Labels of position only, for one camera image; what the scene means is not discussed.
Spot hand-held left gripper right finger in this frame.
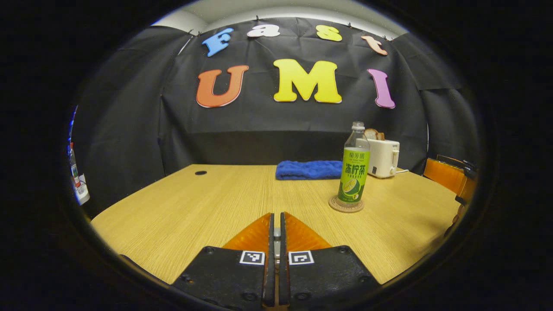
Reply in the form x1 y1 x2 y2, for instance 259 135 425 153
279 212 382 310

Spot white power strip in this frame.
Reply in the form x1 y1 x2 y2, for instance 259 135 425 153
74 173 90 206

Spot white toaster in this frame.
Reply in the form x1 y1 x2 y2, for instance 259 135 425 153
365 138 400 179

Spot blue towel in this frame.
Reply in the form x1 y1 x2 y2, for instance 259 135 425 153
275 160 344 181

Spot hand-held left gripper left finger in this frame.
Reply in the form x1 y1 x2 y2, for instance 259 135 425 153
172 213 276 309

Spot round wooden coaster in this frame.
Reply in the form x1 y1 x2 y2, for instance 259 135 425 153
328 195 364 213

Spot green label water bottle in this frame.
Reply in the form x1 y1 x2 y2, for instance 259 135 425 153
337 121 371 204

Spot slim red-capped bottle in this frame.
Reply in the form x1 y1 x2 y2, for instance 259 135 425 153
68 142 83 190

